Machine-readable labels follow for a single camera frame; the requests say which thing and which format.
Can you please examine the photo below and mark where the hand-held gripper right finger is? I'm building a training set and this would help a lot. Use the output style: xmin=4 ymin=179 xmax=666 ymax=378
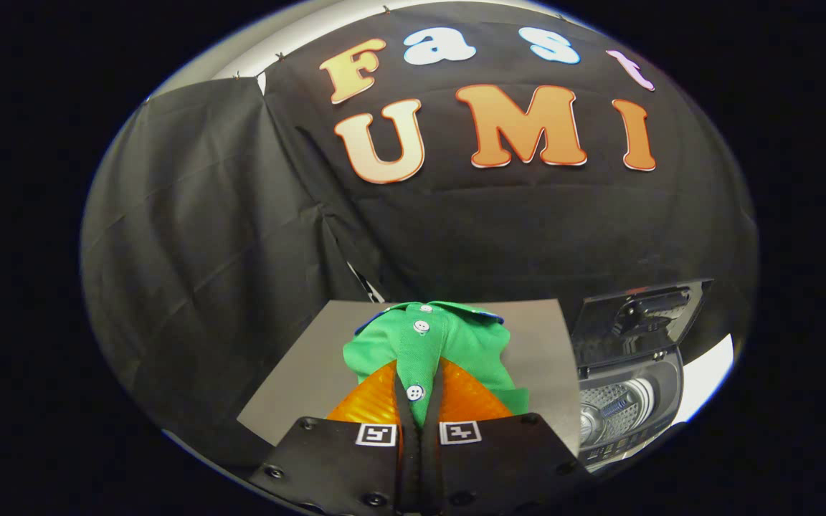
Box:
xmin=421 ymin=357 xmax=598 ymax=516

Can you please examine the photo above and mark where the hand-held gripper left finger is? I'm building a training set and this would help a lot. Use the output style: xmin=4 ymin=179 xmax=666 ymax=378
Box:
xmin=252 ymin=358 xmax=422 ymax=516

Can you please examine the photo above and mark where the green button shirt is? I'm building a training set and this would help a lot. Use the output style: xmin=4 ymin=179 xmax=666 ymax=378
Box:
xmin=343 ymin=301 xmax=530 ymax=429

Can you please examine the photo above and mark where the grey washing machine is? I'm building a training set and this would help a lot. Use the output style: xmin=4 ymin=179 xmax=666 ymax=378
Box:
xmin=571 ymin=278 xmax=715 ymax=474

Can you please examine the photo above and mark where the grey flat board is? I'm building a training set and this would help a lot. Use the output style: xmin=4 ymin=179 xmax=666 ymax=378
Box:
xmin=237 ymin=300 xmax=582 ymax=457

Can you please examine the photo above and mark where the row of small black clips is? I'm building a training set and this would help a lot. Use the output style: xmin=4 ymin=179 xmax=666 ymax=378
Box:
xmin=142 ymin=6 xmax=392 ymax=105

